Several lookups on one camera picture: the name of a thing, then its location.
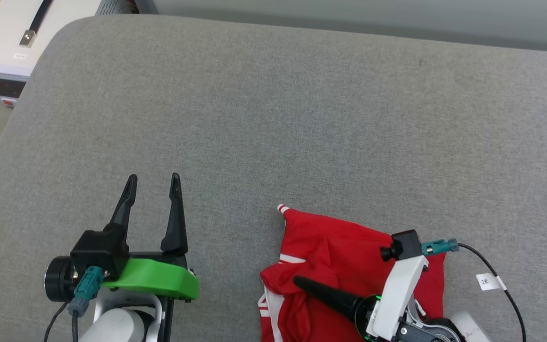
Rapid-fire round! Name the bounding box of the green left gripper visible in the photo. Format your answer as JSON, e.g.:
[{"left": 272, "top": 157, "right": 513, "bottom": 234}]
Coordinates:
[{"left": 44, "top": 173, "right": 199, "bottom": 303}]

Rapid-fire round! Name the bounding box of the red and white shirt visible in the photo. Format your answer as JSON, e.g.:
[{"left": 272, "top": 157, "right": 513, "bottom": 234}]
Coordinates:
[{"left": 258, "top": 204, "right": 446, "bottom": 342}]

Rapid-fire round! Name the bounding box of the white paper cable label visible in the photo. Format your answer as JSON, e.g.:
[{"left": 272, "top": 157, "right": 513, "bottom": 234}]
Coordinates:
[{"left": 477, "top": 273, "right": 507, "bottom": 291}]

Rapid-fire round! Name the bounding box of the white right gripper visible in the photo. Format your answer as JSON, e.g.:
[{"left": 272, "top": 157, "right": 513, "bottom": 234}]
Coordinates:
[{"left": 293, "top": 256, "right": 428, "bottom": 341}]

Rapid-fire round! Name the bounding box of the grey perforated metal box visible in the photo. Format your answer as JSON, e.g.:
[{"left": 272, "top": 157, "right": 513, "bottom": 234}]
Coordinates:
[{"left": 95, "top": 0, "right": 156, "bottom": 16}]

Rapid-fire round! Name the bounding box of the black strap with metal end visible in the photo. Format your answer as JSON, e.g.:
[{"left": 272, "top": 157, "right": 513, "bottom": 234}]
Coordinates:
[{"left": 19, "top": 0, "right": 53, "bottom": 47}]

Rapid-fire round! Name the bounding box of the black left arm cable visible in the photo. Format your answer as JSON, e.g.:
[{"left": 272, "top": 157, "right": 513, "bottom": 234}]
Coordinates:
[{"left": 43, "top": 266, "right": 103, "bottom": 342}]

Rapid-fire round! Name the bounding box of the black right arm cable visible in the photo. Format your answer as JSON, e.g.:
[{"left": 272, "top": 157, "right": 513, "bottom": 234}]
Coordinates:
[{"left": 421, "top": 239, "right": 527, "bottom": 342}]

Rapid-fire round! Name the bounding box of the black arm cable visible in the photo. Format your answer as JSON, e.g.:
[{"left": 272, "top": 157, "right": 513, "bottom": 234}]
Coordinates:
[
  {"left": 43, "top": 266, "right": 103, "bottom": 342},
  {"left": 421, "top": 239, "right": 527, "bottom": 342}
]

